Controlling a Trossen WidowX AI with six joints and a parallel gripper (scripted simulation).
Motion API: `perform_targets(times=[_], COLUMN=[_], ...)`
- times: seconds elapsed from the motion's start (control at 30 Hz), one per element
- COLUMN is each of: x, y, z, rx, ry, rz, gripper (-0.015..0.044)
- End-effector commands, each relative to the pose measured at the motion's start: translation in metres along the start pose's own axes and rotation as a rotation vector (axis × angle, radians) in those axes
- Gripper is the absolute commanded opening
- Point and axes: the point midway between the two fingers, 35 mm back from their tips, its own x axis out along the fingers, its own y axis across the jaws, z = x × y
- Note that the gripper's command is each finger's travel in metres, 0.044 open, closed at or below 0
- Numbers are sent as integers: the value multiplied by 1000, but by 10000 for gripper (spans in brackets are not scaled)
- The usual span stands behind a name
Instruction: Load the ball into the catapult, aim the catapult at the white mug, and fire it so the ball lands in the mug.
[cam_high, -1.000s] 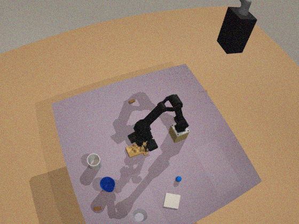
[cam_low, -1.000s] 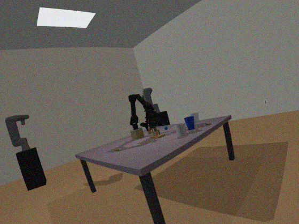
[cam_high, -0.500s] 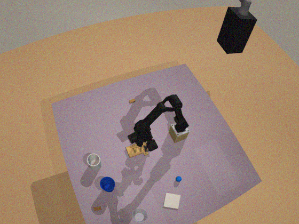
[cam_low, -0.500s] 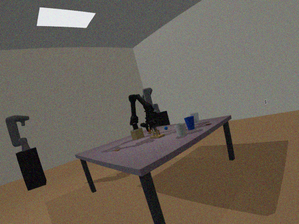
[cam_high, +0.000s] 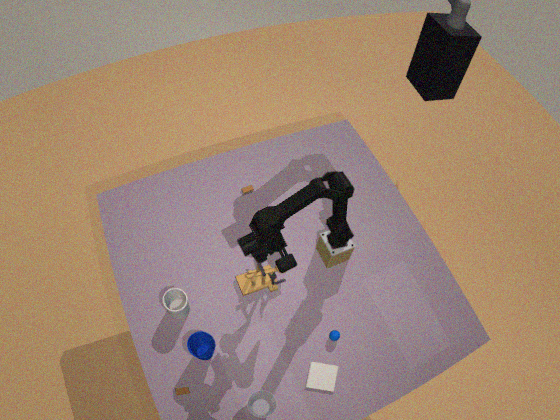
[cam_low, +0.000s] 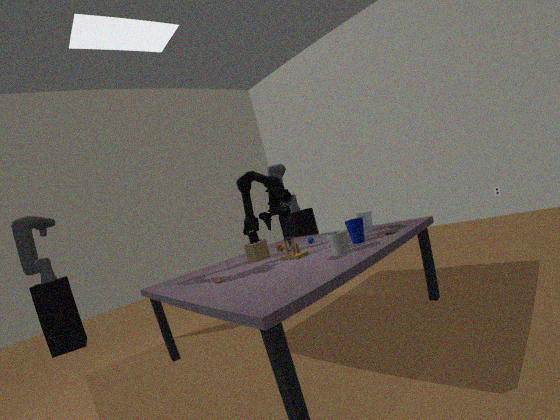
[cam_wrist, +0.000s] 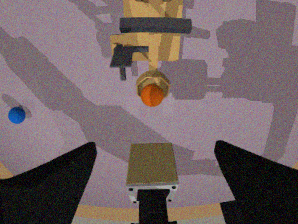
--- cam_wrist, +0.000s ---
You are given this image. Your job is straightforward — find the blue ball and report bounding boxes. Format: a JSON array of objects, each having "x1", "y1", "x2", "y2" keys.
[{"x1": 8, "y1": 107, "x2": 25, "y2": 124}]

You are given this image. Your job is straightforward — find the orange ball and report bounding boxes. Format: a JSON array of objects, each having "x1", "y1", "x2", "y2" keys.
[{"x1": 141, "y1": 84, "x2": 164, "y2": 107}]

